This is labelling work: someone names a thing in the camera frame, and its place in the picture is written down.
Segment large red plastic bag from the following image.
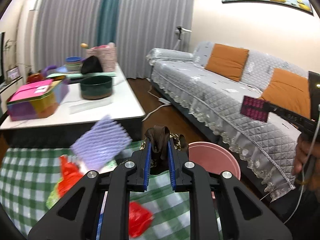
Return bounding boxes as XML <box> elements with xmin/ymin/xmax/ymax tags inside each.
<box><xmin>57</xmin><ymin>155</ymin><xmax>83</xmax><ymax>198</ymax></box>

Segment maroon patterned wrapper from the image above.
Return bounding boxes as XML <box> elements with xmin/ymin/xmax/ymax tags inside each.
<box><xmin>240</xmin><ymin>96</ymin><xmax>270</xmax><ymax>122</ymax></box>

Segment small red plastic bag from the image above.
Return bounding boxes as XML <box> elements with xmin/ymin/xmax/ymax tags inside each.
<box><xmin>129</xmin><ymin>202</ymin><xmax>153</xmax><ymax>238</ymax></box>

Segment large purple foam net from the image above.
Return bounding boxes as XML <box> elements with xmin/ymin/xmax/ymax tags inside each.
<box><xmin>71</xmin><ymin>116</ymin><xmax>132</xmax><ymax>171</ymax></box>

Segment brown floral fabric scrap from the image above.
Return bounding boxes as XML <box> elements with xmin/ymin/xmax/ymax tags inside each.
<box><xmin>145</xmin><ymin>125</ymin><xmax>189</xmax><ymax>175</ymax></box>

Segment blue plastic bag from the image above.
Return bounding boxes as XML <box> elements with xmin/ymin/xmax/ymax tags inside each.
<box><xmin>96</xmin><ymin>213</ymin><xmax>104</xmax><ymax>240</ymax></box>

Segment pink trash bin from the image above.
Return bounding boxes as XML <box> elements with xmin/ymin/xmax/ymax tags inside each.
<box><xmin>189</xmin><ymin>141</ymin><xmax>241</xmax><ymax>180</ymax></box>

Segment person's right hand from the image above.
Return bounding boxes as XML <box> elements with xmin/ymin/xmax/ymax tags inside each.
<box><xmin>292</xmin><ymin>134</ymin><xmax>320</xmax><ymax>192</ymax></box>

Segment green snack package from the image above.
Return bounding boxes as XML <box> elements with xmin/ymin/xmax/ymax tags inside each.
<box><xmin>46</xmin><ymin>179</ymin><xmax>62</xmax><ymax>209</ymax></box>

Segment orange cushion near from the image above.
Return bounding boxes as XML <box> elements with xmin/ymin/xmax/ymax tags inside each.
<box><xmin>259</xmin><ymin>68</ymin><xmax>311</xmax><ymax>119</ymax></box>

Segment orange cushion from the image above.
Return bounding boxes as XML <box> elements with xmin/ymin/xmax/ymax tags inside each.
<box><xmin>259</xmin><ymin>68</ymin><xmax>311</xmax><ymax>119</ymax></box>
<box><xmin>205</xmin><ymin>43</ymin><xmax>249</xmax><ymax>82</ymax></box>

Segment grey covered sofa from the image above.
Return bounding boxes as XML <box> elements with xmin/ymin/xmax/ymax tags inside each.
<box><xmin>146</xmin><ymin>42</ymin><xmax>307</xmax><ymax>200</ymax></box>

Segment green white checkered tablecloth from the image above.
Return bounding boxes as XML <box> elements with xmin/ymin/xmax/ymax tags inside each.
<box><xmin>1</xmin><ymin>148</ymin><xmax>190</xmax><ymax>239</ymax></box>

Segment white coffee table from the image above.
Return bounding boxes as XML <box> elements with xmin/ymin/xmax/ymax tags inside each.
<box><xmin>1</xmin><ymin>66</ymin><xmax>145</xmax><ymax>148</ymax></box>

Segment orange cushion far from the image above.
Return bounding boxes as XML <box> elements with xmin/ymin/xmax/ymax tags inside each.
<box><xmin>205</xmin><ymin>43</ymin><xmax>249</xmax><ymax>82</ymax></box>

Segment white power strip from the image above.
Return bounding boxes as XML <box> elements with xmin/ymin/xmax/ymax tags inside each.
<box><xmin>158</xmin><ymin>98</ymin><xmax>171</xmax><ymax>106</ymax></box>

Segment colourful tin box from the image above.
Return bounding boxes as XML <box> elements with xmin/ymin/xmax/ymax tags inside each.
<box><xmin>7</xmin><ymin>75</ymin><xmax>69</xmax><ymax>121</ymax></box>

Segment dark green round bowl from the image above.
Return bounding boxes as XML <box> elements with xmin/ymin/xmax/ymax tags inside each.
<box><xmin>80</xmin><ymin>75</ymin><xmax>113</xmax><ymax>100</ymax></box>

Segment tv cabinet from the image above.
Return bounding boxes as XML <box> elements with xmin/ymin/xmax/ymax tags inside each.
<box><xmin>1</xmin><ymin>77</ymin><xmax>23</xmax><ymax>114</ymax></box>

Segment red brown teapot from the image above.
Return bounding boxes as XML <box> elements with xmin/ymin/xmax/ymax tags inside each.
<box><xmin>26</xmin><ymin>73</ymin><xmax>45</xmax><ymax>84</ymax></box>

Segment stacked coloured bowls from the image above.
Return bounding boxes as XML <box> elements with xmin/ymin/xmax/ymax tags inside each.
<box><xmin>65</xmin><ymin>56</ymin><xmax>82</xmax><ymax>72</ymax></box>

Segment black hat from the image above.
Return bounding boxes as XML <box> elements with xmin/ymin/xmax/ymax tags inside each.
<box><xmin>80</xmin><ymin>56</ymin><xmax>103</xmax><ymax>75</ymax></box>

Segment pink lace basket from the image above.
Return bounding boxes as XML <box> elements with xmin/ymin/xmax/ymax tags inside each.
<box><xmin>86</xmin><ymin>42</ymin><xmax>117</xmax><ymax>72</ymax></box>

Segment television screen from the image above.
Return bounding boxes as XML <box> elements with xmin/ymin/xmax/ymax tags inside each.
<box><xmin>0</xmin><ymin>32</ymin><xmax>5</xmax><ymax>84</ymax></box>

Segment grey teal curtain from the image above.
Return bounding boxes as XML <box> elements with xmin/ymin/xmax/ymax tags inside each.
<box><xmin>34</xmin><ymin>0</ymin><xmax>194</xmax><ymax>79</ymax></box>

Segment white air conditioner tower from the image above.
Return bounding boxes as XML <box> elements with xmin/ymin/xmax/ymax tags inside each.
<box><xmin>16</xmin><ymin>0</ymin><xmax>42</xmax><ymax>76</ymax></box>

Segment white cable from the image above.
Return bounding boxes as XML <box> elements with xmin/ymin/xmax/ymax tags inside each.
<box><xmin>260</xmin><ymin>104</ymin><xmax>320</xmax><ymax>224</ymax></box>

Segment small photo frame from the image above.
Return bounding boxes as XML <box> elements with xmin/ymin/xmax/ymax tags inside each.
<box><xmin>7</xmin><ymin>66</ymin><xmax>21</xmax><ymax>83</ymax></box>

